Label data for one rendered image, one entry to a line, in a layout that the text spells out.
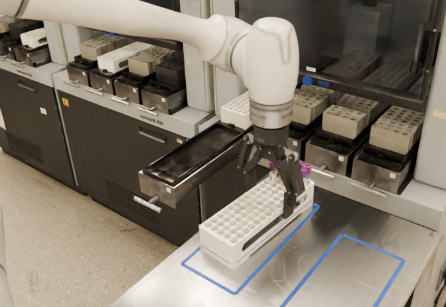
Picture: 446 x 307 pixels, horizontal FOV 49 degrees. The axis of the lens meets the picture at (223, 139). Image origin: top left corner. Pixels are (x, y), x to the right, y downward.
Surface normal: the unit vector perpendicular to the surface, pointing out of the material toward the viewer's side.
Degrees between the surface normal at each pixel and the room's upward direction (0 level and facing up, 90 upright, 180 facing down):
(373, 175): 90
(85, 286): 0
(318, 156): 90
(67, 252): 0
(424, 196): 0
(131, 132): 90
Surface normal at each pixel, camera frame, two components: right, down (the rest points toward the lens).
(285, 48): 0.43, 0.31
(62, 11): 0.37, 0.79
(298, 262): -0.04, -0.86
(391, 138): -0.62, 0.41
